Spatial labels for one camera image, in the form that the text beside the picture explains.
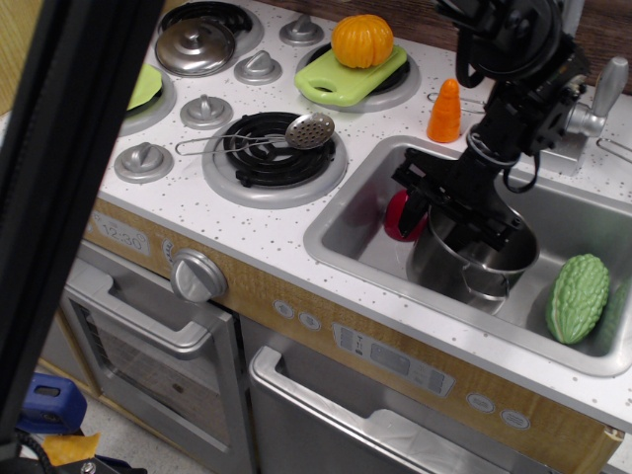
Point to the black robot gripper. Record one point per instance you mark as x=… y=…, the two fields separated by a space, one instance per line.
x=464 y=189

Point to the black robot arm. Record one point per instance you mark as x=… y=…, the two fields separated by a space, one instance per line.
x=539 y=74

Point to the grey toy sink basin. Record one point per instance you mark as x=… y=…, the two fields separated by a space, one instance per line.
x=349 y=235

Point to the stainless steel pot lid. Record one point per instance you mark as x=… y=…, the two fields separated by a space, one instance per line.
x=195 y=48

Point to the red toy pepper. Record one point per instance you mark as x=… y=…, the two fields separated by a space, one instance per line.
x=392 y=216

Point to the orange toy carrot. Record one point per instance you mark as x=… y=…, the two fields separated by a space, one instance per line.
x=445 y=121

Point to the black back right burner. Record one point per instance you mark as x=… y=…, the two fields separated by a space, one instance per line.
x=397 y=89

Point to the metal slotted spoon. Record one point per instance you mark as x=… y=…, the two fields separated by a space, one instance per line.
x=304 y=133

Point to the green toy cutting board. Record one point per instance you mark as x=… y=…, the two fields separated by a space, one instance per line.
x=326 y=81

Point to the black front stove burner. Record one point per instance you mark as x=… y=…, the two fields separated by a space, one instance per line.
x=272 y=175

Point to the black stove burner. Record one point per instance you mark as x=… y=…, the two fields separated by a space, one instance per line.
x=272 y=175
x=152 y=112

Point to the orange toy pumpkin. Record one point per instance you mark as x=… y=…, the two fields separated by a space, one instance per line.
x=362 y=41

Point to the green toy bitter gourd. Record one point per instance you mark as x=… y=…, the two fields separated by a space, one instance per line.
x=577 y=298

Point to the silver toy faucet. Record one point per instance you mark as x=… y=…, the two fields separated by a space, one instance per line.
x=587 y=121

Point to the grey stovetop knob back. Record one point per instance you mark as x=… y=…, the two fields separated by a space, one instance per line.
x=301 y=32

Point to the grey stovetop knob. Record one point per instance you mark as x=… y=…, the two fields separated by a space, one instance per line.
x=301 y=32
x=206 y=112
x=258 y=70
x=143 y=163

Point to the grey stovetop knob upper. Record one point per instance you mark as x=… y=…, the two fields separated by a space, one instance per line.
x=258 y=70

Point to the silver oven dial right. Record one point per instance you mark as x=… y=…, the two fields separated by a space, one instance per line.
x=196 y=278

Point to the grey stovetop knob middle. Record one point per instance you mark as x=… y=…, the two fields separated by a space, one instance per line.
x=206 y=112

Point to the grey toy dishwasher door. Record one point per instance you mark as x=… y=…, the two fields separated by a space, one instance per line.
x=314 y=416

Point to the black back left burner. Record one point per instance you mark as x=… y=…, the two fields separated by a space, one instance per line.
x=243 y=24

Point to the grey stovetop knob front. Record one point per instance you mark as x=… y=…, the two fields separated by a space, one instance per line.
x=143 y=163

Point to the black left stove burner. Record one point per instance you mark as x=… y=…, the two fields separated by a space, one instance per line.
x=152 y=112

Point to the grey toy oven door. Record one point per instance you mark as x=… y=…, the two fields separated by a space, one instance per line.
x=174 y=365

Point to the green toy plate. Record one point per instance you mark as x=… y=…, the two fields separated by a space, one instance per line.
x=148 y=84

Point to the blue clamp tool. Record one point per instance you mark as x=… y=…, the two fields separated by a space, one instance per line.
x=53 y=405

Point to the black camera frame bar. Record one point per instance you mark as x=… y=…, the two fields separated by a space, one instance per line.
x=81 y=68

